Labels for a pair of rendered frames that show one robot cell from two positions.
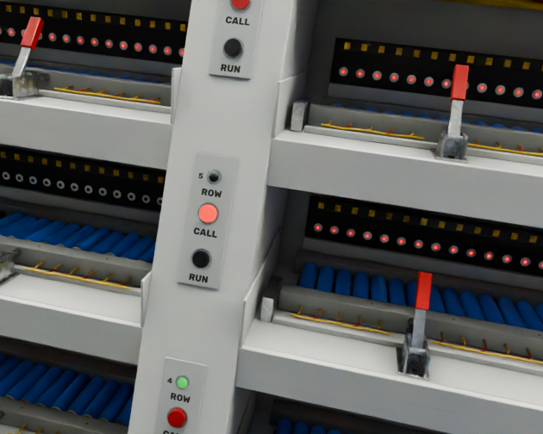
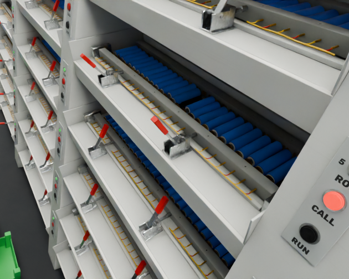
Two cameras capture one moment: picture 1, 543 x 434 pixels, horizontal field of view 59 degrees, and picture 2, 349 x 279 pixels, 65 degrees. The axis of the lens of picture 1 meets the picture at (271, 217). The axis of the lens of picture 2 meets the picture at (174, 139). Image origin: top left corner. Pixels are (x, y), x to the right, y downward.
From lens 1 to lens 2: 22 cm
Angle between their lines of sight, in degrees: 44
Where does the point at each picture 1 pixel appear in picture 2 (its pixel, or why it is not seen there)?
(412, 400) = not seen: outside the picture
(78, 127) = (246, 70)
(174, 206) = (302, 174)
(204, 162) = not seen: outside the picture
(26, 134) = (211, 63)
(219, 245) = (332, 234)
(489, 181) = not seen: outside the picture
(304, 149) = not seen: outside the picture
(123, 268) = (253, 180)
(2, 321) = (172, 179)
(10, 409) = (174, 215)
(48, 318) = (193, 195)
